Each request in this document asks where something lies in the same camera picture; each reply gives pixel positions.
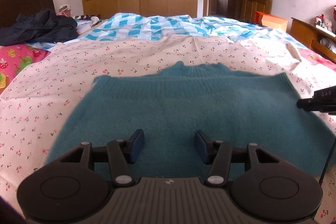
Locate blue fuzzy flower sweater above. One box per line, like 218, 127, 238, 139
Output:
47, 62, 334, 177

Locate wooden side cabinet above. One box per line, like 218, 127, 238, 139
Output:
290, 18, 335, 63

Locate plush toys on cabinet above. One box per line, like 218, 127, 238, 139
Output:
315, 14, 333, 32

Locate orange box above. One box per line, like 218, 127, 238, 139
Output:
253, 11, 288, 32

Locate white cherry print sheet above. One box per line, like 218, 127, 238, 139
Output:
1, 35, 335, 209

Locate blue white checkered quilt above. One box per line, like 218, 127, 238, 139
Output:
27, 12, 300, 50

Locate pink cartoon print blanket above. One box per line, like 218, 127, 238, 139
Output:
0, 43, 50, 93

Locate dark navy jacket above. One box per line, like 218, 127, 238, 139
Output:
1, 9, 78, 47

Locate pink cup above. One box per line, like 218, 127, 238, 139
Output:
56, 5, 71, 17

